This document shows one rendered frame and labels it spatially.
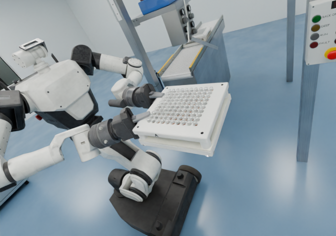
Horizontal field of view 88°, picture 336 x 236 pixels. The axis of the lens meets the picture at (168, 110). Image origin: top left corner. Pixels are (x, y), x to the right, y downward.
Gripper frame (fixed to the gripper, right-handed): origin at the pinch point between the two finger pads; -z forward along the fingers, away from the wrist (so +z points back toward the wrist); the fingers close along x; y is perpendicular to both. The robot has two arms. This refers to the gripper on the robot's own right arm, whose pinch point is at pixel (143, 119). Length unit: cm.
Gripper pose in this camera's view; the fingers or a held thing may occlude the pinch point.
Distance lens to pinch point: 59.4
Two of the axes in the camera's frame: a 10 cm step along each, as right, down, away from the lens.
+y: 0.7, 5.4, -8.4
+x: 3.7, 7.7, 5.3
